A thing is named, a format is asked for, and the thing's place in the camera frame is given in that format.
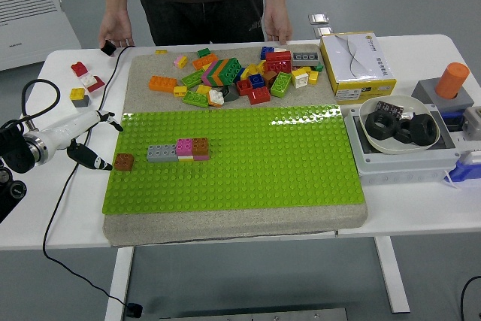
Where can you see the pink yellow toy brick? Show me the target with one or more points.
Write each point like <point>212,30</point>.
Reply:
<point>180,61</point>

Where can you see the dark circuit board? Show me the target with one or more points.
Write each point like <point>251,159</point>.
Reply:
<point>390,108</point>

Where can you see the dark blue toy brick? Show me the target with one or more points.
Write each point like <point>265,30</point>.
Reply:
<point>238,74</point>

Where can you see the grey white junction box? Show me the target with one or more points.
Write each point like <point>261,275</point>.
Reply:
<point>398,167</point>

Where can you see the person's left hand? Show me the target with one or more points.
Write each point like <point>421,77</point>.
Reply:
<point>278,24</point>

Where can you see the pink thin toy brick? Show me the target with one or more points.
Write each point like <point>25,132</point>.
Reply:
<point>201,157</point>

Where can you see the yellow square toy brick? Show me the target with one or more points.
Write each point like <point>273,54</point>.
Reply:
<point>77,93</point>

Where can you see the dark grey square toy brick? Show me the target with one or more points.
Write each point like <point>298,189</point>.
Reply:
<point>82,102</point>

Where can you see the red sloped toy brick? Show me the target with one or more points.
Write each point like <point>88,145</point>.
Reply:
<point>97,85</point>

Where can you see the orange cylinder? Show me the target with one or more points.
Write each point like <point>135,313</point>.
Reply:
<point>452,80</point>

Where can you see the large black nut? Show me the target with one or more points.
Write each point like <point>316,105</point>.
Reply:
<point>426,133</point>
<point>374,127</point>

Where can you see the glossy red toy brick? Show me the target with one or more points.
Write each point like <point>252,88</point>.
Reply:
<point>259,96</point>

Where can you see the white bowl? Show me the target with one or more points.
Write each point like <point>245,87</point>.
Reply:
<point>394,148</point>

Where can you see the orange long toy brick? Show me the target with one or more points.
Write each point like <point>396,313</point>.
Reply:
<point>162,83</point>
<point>204,61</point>

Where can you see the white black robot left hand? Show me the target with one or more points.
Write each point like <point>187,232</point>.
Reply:
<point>64,129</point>

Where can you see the small yellow toy brick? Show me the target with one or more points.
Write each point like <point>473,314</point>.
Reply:
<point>203,89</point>
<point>262,66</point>
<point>180,90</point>
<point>313,77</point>

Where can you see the yellow sloped toy brick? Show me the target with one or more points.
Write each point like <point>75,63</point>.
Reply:
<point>250,71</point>

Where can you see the brown square toy brick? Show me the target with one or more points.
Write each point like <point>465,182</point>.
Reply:
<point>124,162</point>

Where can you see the pink square toy brick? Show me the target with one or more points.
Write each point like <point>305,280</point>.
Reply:
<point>184,146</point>

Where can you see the blue white device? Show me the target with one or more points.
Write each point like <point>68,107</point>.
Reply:
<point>467,170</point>

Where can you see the green studded baseplate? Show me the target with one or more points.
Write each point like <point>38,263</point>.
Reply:
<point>263,170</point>

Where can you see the green long toy brick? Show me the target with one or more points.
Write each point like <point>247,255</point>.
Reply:
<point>193,78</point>
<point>281,85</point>
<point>195,99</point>

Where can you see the silver floor socket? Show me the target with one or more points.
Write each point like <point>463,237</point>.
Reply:
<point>318,19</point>
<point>323,32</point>

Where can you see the white pink flat brick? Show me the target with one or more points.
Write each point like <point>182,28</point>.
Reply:
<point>280,49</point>

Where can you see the tiny yellow flat brick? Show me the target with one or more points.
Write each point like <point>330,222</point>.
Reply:
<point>161,52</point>
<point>306,69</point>

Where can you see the grey metal plate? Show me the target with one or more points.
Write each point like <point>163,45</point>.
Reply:
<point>255,315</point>

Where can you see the white table leg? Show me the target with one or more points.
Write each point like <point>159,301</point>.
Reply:
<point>119,279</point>
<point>392,276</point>

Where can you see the red arched toy brick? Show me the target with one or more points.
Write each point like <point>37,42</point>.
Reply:
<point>79,69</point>

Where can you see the yellow white cardboard box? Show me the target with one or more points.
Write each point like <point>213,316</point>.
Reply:
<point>357,61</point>

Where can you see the light grey long toy brick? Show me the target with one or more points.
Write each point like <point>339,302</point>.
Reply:
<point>161,152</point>

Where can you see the small brown toy brick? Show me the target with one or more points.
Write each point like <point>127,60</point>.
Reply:
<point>269,77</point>

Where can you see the red square toy brick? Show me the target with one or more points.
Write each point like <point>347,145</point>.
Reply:
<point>244,87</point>

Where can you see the small green toy brick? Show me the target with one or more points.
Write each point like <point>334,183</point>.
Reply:
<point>319,67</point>
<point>203,53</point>

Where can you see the white zip tie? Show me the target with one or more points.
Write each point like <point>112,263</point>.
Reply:
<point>451,182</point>

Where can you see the grey block with hole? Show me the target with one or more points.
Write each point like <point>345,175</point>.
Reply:
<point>424,91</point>

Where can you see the white panel heater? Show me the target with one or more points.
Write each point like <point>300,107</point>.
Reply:
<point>34,28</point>

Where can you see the orange-brown square toy brick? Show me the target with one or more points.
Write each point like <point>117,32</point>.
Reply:
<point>200,145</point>

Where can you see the dark grey sloped brick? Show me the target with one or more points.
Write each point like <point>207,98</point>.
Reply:
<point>230,94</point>

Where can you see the person's right hand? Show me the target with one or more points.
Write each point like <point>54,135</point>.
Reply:
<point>116,28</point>

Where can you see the small black nut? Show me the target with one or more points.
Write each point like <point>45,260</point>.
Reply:
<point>398,135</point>

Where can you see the black plug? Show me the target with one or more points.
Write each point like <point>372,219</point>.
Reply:
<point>134,310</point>

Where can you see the grey connector housing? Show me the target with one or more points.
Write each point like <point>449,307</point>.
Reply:
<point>472,123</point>

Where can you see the small white toy brick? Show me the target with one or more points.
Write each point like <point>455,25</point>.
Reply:
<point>89,80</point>

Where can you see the blue square toy brick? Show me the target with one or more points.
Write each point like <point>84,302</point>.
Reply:
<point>266,52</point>
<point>256,80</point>

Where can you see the multicolour layered brick stack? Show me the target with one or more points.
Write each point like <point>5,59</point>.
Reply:
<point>221,72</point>

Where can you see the white orange toy brick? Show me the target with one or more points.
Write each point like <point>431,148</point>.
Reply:
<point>216,97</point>

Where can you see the white yellow thin toy brick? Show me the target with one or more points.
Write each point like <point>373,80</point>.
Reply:
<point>185,158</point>

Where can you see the grey-brown mat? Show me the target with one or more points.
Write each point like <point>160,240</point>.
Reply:
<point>233,223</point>

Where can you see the grey long brick with holes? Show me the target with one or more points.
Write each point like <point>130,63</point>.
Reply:
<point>305,58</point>

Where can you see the large red toy brick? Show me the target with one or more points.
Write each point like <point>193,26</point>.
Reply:
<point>279,61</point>

